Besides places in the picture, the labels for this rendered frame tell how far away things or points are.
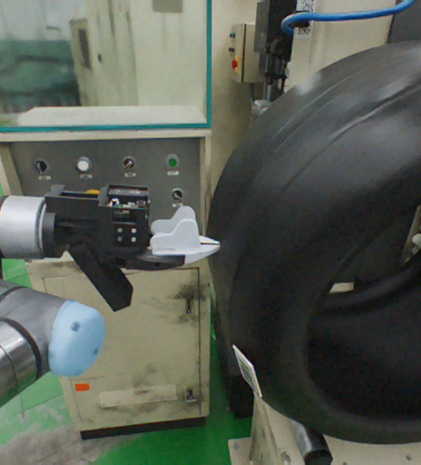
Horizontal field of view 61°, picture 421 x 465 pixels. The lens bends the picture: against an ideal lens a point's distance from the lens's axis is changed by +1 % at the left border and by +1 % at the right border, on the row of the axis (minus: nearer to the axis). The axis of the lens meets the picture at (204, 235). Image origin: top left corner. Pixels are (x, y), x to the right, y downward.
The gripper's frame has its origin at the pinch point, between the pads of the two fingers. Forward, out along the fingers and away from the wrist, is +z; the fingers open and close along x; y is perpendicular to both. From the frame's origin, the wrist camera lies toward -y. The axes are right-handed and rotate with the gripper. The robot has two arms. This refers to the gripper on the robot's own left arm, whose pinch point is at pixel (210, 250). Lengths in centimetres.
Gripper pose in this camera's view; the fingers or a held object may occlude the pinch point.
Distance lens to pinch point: 47.1
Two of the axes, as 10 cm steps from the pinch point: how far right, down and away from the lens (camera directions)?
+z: 9.9, 0.5, 1.6
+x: -1.2, -4.8, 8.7
